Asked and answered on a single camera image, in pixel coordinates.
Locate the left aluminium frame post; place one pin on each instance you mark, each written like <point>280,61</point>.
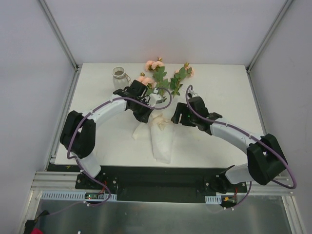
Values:
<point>58,34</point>

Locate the left white cable duct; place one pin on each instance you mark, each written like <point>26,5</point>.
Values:
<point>77,196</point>

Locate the aluminium frame post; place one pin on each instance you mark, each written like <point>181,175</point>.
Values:
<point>58,34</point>
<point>272,29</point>

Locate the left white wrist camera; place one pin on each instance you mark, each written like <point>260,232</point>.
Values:
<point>155,99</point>

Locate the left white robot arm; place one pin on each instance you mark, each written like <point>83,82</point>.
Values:
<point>79,132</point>

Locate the pink rose stem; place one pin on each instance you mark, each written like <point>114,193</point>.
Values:
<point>146,81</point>
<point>186,71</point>
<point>157,69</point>

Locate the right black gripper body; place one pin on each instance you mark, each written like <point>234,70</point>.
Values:
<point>180,115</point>

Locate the right aluminium frame post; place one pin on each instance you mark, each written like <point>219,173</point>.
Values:
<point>272,29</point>

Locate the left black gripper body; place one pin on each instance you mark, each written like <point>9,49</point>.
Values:
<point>145,113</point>

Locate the red black object corner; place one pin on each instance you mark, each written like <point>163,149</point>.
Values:
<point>30,225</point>

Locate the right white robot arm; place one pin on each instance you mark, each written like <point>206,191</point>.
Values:
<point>265,159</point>

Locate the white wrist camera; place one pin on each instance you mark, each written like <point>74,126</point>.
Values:
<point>192,94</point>
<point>155,99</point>

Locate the pink rose stem top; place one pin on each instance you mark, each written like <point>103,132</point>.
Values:
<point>157,69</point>

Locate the right white cable duct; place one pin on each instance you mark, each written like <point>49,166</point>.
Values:
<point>217,199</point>

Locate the white wrapping paper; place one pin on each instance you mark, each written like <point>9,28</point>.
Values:
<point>161,140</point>

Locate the white cable duct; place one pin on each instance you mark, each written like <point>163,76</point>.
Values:
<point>217,199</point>
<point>77,196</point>

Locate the white ribbed ceramic vase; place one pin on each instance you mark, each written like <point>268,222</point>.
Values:
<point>121,79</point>

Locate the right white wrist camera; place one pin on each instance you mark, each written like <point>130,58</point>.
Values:
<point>192,94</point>

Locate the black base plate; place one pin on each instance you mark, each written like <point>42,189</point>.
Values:
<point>148,184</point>

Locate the cream ribbon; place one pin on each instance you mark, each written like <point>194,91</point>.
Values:
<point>159,121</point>

